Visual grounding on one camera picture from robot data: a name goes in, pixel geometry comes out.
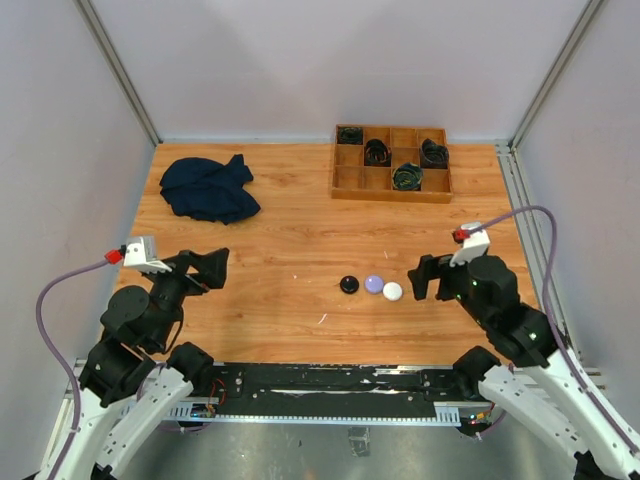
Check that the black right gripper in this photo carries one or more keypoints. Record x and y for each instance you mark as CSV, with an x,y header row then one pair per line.
x,y
429,267

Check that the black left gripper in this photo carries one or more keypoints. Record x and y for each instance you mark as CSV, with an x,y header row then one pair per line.
x,y
211,268

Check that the white round charging case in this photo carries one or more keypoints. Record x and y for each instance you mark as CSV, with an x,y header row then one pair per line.
x,y
392,291

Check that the purple round charging case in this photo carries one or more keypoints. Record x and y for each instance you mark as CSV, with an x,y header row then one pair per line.
x,y
374,284

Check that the black round charging case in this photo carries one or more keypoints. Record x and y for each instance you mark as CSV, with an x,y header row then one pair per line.
x,y
349,284

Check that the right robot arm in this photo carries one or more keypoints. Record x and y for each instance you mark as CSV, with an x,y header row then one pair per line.
x,y
531,376

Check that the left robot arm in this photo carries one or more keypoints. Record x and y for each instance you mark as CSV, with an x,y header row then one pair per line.
x,y
136,373

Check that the dark blue cloth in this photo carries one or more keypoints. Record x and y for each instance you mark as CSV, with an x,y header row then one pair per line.
x,y
206,190

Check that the rolled blue yellow tie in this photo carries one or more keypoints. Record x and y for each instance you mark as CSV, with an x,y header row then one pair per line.
x,y
407,177

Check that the wooden divided tray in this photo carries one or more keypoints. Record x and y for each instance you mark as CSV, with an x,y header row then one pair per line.
x,y
351,179

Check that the rolled dark tie right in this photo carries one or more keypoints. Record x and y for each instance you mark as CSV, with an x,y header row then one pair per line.
x,y
433,155

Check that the rolled dark tie back-left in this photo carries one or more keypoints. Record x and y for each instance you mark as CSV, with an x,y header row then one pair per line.
x,y
349,135

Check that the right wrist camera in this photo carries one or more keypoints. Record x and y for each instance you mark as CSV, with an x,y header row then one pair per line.
x,y
473,240

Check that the aluminium frame rail right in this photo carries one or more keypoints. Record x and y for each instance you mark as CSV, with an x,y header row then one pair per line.
x,y
536,231

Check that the aluminium frame rail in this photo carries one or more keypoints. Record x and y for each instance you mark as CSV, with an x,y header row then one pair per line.
x,y
98,31
536,231

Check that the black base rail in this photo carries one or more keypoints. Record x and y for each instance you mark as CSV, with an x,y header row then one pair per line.
x,y
323,392

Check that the aluminium frame rail left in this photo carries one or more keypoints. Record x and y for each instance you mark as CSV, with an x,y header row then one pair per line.
x,y
98,31

